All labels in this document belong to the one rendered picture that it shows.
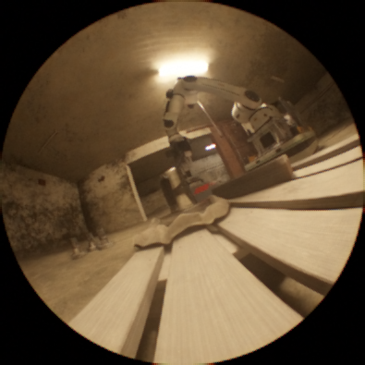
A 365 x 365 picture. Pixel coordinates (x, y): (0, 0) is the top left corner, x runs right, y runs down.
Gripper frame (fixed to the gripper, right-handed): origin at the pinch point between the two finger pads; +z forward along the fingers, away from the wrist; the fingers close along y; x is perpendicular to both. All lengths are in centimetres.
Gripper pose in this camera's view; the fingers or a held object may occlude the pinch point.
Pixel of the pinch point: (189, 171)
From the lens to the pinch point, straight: 108.3
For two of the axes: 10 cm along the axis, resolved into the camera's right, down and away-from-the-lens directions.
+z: 3.8, 9.1, -1.4
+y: -1.8, 2.2, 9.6
